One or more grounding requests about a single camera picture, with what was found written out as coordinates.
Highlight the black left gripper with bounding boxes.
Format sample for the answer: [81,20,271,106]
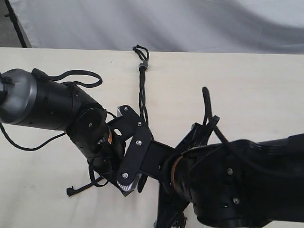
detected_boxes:
[87,128,124,188]

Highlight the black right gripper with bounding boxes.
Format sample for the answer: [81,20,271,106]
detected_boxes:
[154,122,213,228]

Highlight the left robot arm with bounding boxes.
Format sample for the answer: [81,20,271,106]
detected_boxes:
[0,69,123,187]

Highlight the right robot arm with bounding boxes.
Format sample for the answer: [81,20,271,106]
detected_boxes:
[155,127,304,228]

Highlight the white backdrop cloth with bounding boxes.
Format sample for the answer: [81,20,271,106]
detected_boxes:
[10,0,304,54]

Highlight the black stand pole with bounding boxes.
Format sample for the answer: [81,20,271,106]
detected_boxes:
[4,0,28,48]

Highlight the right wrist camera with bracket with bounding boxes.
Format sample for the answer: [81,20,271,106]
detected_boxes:
[116,125,175,195]

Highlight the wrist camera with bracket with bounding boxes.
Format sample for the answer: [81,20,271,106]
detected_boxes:
[116,125,175,195]
[107,105,144,142]

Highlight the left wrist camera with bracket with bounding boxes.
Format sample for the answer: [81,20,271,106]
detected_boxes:
[107,105,144,142]

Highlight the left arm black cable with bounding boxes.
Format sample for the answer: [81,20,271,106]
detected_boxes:
[0,68,124,152]

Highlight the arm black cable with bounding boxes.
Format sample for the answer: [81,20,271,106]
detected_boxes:
[201,86,304,181]
[0,68,124,152]

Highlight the grey tape around black cables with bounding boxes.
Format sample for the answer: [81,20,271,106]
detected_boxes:
[139,61,149,71]

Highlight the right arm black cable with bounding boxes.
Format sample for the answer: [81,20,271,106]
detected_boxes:
[201,86,304,181]

